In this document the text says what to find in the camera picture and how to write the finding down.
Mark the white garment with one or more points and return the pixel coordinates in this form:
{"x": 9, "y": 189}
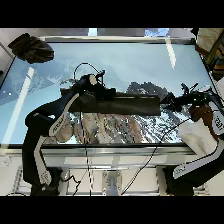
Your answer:
{"x": 196, "y": 138}

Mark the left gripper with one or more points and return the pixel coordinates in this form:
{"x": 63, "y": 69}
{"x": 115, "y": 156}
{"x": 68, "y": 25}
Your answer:
{"x": 106, "y": 92}

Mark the silver frame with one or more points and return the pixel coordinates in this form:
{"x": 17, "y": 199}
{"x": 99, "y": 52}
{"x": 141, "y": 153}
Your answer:
{"x": 110, "y": 156}

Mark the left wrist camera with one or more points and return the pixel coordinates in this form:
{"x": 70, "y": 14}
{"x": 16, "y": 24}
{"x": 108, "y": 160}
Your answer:
{"x": 101, "y": 74}

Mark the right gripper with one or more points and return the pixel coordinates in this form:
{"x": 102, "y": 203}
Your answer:
{"x": 170, "y": 100}

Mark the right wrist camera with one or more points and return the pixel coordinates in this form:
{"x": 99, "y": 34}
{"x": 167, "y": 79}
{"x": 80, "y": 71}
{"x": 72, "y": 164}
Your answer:
{"x": 185, "y": 88}

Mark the brown garment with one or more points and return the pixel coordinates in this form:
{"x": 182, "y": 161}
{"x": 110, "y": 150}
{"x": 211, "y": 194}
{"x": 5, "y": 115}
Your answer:
{"x": 202, "y": 116}

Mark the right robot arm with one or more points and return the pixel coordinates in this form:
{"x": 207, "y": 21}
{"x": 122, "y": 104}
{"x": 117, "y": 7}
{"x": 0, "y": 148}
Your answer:
{"x": 196, "y": 166}

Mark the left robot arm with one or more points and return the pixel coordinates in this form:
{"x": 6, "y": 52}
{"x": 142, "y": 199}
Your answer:
{"x": 43, "y": 121}

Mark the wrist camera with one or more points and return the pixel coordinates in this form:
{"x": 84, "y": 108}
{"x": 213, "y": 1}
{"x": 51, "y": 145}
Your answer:
{"x": 185, "y": 88}
{"x": 101, "y": 74}

